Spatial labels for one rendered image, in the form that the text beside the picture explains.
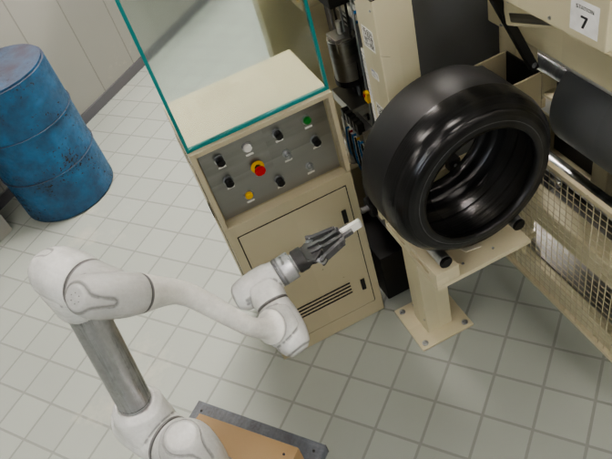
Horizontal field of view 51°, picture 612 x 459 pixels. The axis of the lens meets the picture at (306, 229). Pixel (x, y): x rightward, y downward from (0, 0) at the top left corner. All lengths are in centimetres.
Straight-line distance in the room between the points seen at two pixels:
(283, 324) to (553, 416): 138
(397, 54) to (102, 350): 121
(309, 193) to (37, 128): 213
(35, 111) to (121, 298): 272
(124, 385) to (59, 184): 264
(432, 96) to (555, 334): 151
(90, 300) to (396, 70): 116
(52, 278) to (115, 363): 33
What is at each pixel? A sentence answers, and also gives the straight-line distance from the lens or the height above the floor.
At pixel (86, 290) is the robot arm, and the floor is 157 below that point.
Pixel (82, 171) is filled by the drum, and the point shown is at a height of 26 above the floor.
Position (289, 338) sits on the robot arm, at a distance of 182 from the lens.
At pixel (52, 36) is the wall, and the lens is 520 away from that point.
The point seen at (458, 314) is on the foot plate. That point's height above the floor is 1.
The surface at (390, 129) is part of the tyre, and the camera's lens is 187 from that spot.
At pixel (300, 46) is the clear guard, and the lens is 219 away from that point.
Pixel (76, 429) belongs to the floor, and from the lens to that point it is 337.
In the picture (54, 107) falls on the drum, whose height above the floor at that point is 71.
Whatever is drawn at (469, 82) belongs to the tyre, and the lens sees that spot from 189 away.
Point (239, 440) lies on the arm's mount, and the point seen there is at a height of 72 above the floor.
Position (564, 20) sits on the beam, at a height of 167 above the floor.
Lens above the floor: 250
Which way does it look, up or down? 44 degrees down
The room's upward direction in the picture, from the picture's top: 19 degrees counter-clockwise
